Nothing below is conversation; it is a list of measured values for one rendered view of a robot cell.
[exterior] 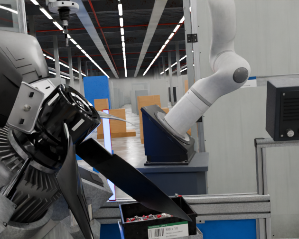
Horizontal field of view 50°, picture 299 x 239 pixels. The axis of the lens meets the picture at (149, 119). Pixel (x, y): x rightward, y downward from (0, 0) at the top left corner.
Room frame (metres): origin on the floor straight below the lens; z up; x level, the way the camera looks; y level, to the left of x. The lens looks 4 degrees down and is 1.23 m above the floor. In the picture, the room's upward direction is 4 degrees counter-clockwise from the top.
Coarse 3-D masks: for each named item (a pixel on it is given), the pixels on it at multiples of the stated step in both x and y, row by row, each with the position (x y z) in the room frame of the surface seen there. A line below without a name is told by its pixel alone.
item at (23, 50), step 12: (0, 36) 0.83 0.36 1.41; (12, 36) 0.85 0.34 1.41; (24, 36) 0.88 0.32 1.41; (0, 48) 0.79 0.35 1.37; (12, 48) 0.80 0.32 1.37; (24, 48) 0.82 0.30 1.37; (36, 48) 0.84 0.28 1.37; (12, 60) 0.76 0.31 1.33; (24, 60) 0.78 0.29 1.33; (36, 60) 0.79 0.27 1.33; (24, 72) 0.75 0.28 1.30; (36, 72) 0.76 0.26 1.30; (48, 72) 0.77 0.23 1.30
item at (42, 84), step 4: (40, 80) 0.74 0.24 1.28; (44, 80) 0.75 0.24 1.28; (48, 80) 0.75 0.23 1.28; (32, 84) 0.73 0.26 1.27; (36, 84) 0.73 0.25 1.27; (40, 84) 0.74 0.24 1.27; (44, 84) 0.74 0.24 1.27; (48, 84) 0.74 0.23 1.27; (52, 84) 0.74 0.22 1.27; (40, 88) 0.73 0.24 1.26; (44, 88) 0.73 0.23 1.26; (48, 88) 0.73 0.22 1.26; (52, 88) 0.73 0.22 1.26; (44, 92) 0.72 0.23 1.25; (48, 92) 0.72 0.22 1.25
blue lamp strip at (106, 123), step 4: (104, 120) 1.13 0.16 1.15; (108, 120) 1.12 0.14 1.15; (104, 124) 1.13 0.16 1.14; (108, 124) 1.12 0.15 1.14; (104, 128) 1.13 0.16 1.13; (108, 128) 1.12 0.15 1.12; (104, 132) 1.13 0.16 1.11; (108, 132) 1.12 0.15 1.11; (104, 136) 1.13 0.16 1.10; (108, 136) 1.12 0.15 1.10; (104, 140) 1.13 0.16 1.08; (108, 140) 1.12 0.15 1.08; (108, 144) 1.12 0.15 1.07; (108, 148) 1.12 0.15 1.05; (108, 180) 1.13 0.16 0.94; (112, 184) 1.12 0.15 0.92; (112, 188) 1.12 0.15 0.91; (112, 196) 1.12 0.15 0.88
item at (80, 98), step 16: (48, 96) 0.66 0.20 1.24; (64, 96) 0.63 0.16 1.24; (80, 96) 0.73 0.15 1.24; (48, 112) 0.63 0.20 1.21; (64, 112) 0.63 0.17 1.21; (80, 112) 0.63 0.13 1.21; (96, 112) 0.72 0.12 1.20; (48, 128) 0.63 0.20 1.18; (80, 128) 0.64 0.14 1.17; (32, 144) 0.62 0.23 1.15; (48, 144) 0.65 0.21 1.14; (48, 160) 0.63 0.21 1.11
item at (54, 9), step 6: (48, 0) 0.75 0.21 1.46; (54, 0) 0.76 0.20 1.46; (48, 6) 0.77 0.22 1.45; (54, 6) 0.75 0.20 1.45; (60, 6) 0.75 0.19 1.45; (66, 6) 0.75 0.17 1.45; (72, 6) 0.76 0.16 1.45; (78, 6) 0.78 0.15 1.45; (54, 12) 0.80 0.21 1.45; (72, 12) 0.81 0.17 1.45
